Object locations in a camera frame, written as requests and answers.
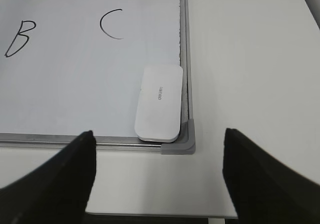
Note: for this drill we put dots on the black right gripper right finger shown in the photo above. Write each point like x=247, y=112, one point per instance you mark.
x=262, y=189

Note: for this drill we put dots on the white board eraser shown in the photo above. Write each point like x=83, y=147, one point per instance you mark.
x=158, y=113

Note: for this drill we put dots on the white magnetic whiteboard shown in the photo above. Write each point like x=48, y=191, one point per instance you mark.
x=70, y=66

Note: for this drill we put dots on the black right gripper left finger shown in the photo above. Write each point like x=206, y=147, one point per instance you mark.
x=58, y=191

